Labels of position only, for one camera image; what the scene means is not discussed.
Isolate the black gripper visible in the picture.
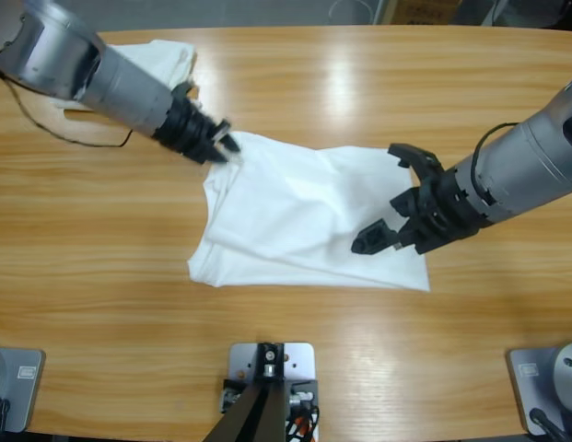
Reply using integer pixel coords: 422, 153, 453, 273
151, 85, 243, 166
351, 165, 493, 255

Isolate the white t-shirt with black logo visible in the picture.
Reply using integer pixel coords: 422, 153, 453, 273
187, 131, 432, 294

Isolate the brown cardboard box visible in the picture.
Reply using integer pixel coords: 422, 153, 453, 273
398, 0, 462, 25

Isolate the grey metal stand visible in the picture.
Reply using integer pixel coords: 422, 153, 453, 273
478, 0, 506, 28

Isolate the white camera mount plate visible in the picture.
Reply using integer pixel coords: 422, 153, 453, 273
228, 341, 317, 383

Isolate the long black arm cable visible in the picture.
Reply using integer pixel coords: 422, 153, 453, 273
0, 64, 134, 149

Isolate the black mount clamp bracket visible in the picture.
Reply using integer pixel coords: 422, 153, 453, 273
220, 377, 321, 442

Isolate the dark camera mount post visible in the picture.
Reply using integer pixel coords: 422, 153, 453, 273
206, 341, 287, 442

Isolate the orange cable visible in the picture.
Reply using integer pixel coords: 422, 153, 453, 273
285, 412, 320, 442

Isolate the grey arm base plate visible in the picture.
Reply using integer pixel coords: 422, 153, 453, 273
505, 345, 572, 436
0, 347, 46, 433

